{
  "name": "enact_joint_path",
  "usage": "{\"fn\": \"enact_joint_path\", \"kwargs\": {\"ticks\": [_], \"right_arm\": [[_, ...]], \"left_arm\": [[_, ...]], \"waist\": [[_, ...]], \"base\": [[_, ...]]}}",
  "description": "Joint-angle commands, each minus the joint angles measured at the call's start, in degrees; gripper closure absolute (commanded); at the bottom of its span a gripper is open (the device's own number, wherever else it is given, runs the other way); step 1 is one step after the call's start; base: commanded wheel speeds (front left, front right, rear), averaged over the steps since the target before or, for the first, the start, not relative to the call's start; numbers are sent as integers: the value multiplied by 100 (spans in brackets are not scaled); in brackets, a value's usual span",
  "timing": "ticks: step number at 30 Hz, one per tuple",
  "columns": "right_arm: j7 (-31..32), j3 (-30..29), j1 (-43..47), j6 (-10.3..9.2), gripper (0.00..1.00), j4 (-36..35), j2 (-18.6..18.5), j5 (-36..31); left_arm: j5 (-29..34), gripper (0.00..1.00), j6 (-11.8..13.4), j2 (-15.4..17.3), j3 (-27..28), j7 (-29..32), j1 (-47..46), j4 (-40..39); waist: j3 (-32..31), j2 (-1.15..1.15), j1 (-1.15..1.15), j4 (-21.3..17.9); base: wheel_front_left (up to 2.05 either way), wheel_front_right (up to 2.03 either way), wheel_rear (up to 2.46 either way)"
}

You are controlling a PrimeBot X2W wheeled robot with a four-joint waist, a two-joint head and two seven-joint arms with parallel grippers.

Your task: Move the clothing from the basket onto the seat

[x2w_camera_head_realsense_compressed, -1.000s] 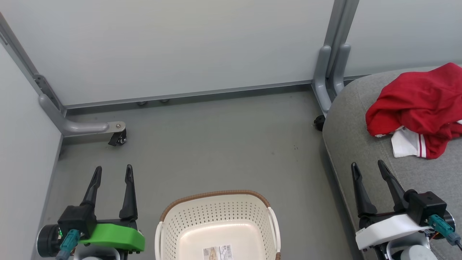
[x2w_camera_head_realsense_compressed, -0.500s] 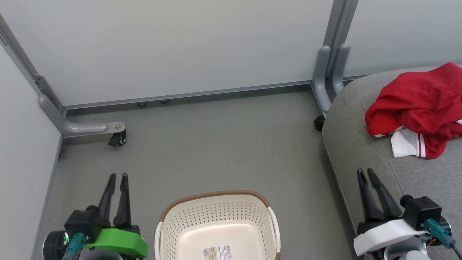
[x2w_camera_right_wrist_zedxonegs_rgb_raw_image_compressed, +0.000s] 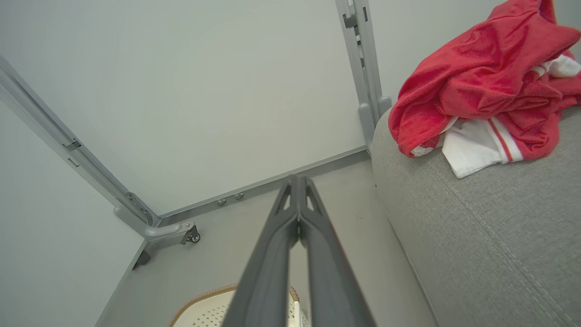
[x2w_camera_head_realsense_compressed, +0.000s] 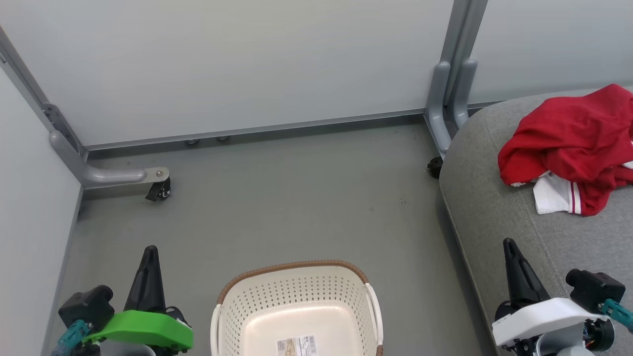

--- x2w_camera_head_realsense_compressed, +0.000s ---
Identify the white perforated laundry basket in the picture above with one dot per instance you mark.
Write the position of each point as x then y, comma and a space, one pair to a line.
296, 306

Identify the grey fabric sofa seat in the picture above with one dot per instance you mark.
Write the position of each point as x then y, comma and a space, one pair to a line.
494, 222

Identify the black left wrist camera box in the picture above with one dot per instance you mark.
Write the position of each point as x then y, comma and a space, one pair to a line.
86, 304

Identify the grey upright partition leg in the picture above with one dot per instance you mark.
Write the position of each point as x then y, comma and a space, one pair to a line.
437, 109
464, 94

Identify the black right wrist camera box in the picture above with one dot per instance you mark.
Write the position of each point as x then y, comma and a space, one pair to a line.
596, 289

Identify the white printed basket sticker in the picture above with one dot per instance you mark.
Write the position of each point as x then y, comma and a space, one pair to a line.
296, 346

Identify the grey curved partition leg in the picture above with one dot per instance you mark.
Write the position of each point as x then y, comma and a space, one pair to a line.
109, 175

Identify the black caster wheel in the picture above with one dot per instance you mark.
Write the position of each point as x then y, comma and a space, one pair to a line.
434, 168
159, 190

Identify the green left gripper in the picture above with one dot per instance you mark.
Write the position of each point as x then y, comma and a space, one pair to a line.
143, 326

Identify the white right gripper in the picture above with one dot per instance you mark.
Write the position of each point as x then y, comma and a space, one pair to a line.
544, 316

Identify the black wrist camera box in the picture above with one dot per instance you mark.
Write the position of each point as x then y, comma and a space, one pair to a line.
596, 289
86, 304

